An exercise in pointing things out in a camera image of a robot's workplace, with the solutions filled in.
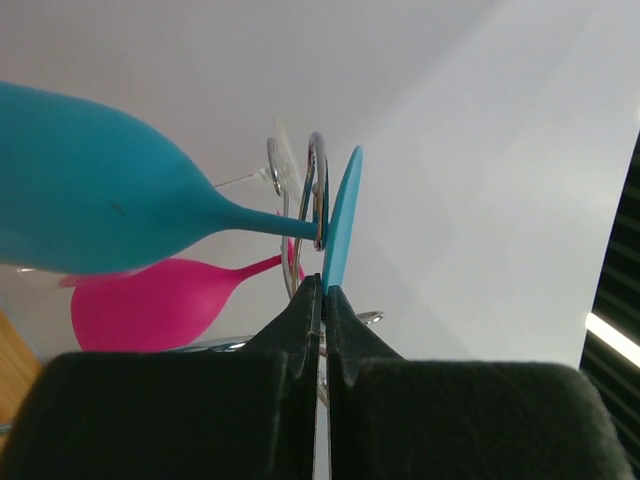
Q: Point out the dark blue wine glass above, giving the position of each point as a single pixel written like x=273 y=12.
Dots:
x=89 y=189

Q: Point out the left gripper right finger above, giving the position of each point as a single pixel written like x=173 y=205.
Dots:
x=393 y=418

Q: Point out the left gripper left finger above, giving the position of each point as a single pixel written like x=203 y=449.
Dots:
x=249 y=414

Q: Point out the pink wine glass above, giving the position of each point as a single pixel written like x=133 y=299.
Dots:
x=166 y=306

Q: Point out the chrome wine glass rack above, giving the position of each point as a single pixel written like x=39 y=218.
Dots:
x=315 y=184

